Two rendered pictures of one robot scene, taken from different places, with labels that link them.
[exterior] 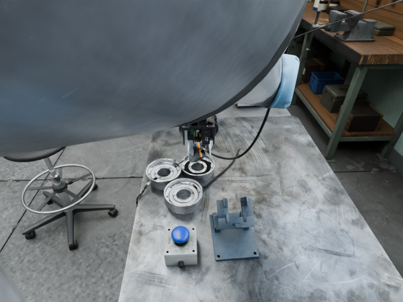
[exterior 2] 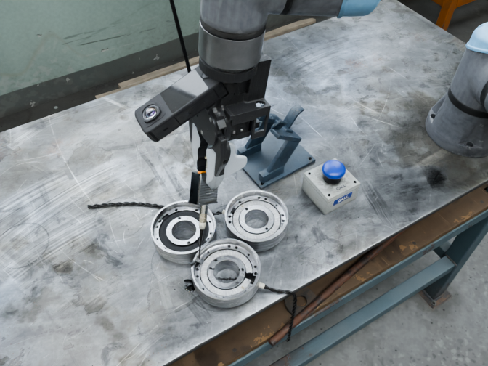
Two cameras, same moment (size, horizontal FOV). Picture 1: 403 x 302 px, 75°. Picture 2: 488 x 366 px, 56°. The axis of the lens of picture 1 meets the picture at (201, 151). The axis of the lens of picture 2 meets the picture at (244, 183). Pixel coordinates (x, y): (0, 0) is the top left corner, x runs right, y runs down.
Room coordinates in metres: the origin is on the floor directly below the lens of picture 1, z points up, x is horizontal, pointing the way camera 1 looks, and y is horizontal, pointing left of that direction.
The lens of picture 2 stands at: (0.72, 0.43, 1.45)
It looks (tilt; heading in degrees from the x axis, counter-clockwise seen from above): 50 degrees down; 242
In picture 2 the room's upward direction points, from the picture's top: straight up
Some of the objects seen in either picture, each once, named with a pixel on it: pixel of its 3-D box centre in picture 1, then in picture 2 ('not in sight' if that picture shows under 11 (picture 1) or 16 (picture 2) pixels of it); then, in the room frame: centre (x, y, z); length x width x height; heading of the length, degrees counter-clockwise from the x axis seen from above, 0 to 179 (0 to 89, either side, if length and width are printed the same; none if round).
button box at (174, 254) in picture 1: (180, 247); (332, 184); (0.33, 0.05, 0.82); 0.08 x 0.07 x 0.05; 2
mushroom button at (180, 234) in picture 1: (180, 238); (332, 176); (0.34, 0.05, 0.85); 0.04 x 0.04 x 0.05
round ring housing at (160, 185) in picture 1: (164, 174); (226, 274); (0.58, 0.11, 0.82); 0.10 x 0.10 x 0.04
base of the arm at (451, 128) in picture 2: not in sight; (472, 112); (0.00, 0.04, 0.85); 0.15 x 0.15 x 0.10
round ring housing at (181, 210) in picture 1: (183, 196); (256, 221); (0.49, 0.05, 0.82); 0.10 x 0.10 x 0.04
